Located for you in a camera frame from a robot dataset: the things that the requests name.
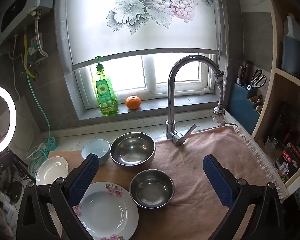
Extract teal power cable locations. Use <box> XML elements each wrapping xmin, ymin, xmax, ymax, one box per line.
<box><xmin>26</xmin><ymin>47</ymin><xmax>55</xmax><ymax>173</ymax></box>

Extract white cable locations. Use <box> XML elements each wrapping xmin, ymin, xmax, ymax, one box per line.
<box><xmin>9</xmin><ymin>35</ymin><xmax>48</xmax><ymax>160</ymax></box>

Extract small stainless steel bowl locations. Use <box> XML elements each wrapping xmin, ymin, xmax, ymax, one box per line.
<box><xmin>129</xmin><ymin>169</ymin><xmax>175</xmax><ymax>210</ymax></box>

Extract teal power strip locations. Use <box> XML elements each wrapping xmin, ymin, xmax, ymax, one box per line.
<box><xmin>41</xmin><ymin>137</ymin><xmax>58</xmax><ymax>153</ymax></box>

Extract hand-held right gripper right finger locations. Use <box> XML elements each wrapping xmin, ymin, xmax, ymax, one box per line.
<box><xmin>203</xmin><ymin>154</ymin><xmax>284</xmax><ymax>240</ymax></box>

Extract flexible faucet sprayer hose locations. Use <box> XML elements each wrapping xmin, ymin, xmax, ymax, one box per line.
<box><xmin>210</xmin><ymin>70</ymin><xmax>226</xmax><ymax>123</ymax></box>

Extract pink floral white plate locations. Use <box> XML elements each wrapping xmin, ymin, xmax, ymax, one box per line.
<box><xmin>72</xmin><ymin>182</ymin><xmax>139</xmax><ymax>240</ymax></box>

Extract pink towel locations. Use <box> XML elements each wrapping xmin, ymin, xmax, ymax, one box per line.
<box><xmin>47</xmin><ymin>126</ymin><xmax>289</xmax><ymax>240</ymax></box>

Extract braided metal hose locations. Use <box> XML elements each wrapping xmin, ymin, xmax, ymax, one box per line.
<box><xmin>35</xmin><ymin>16</ymin><xmax>48</xmax><ymax>60</ymax></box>

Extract chrome kitchen faucet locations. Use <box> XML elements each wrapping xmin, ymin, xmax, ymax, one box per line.
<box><xmin>166</xmin><ymin>54</ymin><xmax>225</xmax><ymax>147</ymax></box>

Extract printed kettle box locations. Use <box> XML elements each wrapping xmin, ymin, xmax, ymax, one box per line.
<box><xmin>275</xmin><ymin>142</ymin><xmax>300</xmax><ymax>178</ymax></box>

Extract white window frame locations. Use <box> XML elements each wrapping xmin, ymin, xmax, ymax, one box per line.
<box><xmin>76</xmin><ymin>52</ymin><xmax>218</xmax><ymax>98</ymax></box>

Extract orange mandarin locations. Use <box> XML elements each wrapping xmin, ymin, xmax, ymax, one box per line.
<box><xmin>125</xmin><ymin>95</ymin><xmax>142</xmax><ymax>110</ymax></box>

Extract green dish soap bottle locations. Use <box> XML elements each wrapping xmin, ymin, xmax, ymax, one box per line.
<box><xmin>92</xmin><ymin>55</ymin><xmax>119</xmax><ymax>116</ymax></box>

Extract dark sauce jug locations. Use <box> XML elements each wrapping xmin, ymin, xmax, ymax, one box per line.
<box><xmin>281</xmin><ymin>14</ymin><xmax>300</xmax><ymax>77</ymax></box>

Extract grey stone window sill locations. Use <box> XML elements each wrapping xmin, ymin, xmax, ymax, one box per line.
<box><xmin>77</xmin><ymin>96</ymin><xmax>215</xmax><ymax>123</ymax></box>

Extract wooden kitchen shelf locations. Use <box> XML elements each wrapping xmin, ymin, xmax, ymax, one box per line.
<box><xmin>250</xmin><ymin>0</ymin><xmax>300</xmax><ymax>200</ymax></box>

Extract black handled scissors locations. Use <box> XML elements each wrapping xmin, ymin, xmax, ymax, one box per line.
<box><xmin>247</xmin><ymin>69</ymin><xmax>267</xmax><ymax>90</ymax></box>

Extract yellow gas pipe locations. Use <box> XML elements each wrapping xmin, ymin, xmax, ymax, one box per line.
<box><xmin>24</xmin><ymin>34</ymin><xmax>39</xmax><ymax>80</ymax></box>

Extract clear glass cup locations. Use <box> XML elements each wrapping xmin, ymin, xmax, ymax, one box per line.
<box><xmin>265</xmin><ymin>135</ymin><xmax>278</xmax><ymax>152</ymax></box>

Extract light blue ceramic bowl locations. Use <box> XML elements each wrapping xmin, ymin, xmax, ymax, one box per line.
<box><xmin>81</xmin><ymin>139</ymin><xmax>111</xmax><ymax>166</ymax></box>

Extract white plate with grass print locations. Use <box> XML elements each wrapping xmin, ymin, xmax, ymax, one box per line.
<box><xmin>36</xmin><ymin>156</ymin><xmax>69</xmax><ymax>186</ymax></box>

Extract grape print roller blind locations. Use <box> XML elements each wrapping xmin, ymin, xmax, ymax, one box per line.
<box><xmin>65</xmin><ymin>0</ymin><xmax>222</xmax><ymax>71</ymax></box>

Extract ring light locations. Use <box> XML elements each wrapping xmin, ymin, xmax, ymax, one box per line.
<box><xmin>0</xmin><ymin>86</ymin><xmax>17</xmax><ymax>154</ymax></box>

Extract wall water heater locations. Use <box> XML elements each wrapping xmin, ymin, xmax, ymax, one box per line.
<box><xmin>0</xmin><ymin>0</ymin><xmax>56</xmax><ymax>47</ymax></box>

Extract blue knife block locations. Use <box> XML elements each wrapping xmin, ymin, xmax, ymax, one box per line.
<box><xmin>227</xmin><ymin>80</ymin><xmax>262</xmax><ymax>135</ymax></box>

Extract wooden handled knife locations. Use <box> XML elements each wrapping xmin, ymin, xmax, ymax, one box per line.
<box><xmin>237</xmin><ymin>65</ymin><xmax>245</xmax><ymax>85</ymax></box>
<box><xmin>244</xmin><ymin>60</ymin><xmax>252</xmax><ymax>83</ymax></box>

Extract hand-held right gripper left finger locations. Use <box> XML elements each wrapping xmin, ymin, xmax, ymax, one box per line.
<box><xmin>16</xmin><ymin>153</ymin><xmax>100</xmax><ymax>240</ymax></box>

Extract large stainless steel bowl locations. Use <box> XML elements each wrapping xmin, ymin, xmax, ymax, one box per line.
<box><xmin>109</xmin><ymin>132</ymin><xmax>156</xmax><ymax>172</ymax></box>

